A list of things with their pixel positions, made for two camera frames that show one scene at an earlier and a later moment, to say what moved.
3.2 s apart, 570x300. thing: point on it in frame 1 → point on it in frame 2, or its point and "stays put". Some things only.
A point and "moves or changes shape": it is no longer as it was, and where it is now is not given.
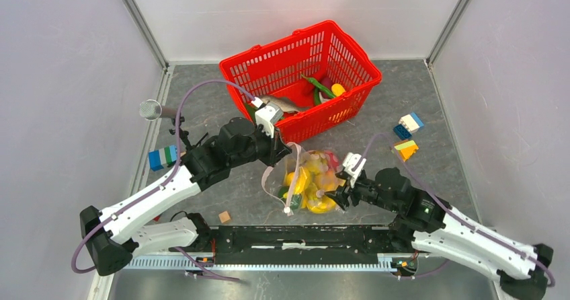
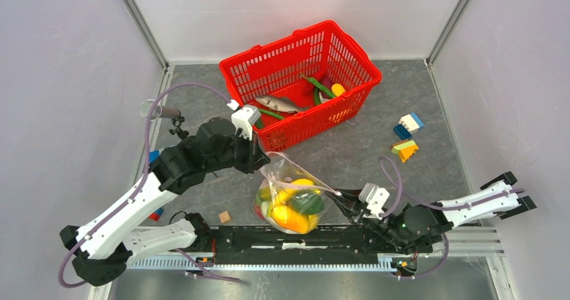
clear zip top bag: (299, 182) moves or changes shape
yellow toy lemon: (337, 89) stays put
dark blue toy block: (402, 132) stays put
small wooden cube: (224, 216) stays put
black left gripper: (277, 150) → (256, 158)
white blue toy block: (412, 121) stays put
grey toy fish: (283, 103) stays put
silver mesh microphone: (152, 109) stays put
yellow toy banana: (320, 204) → (296, 184)
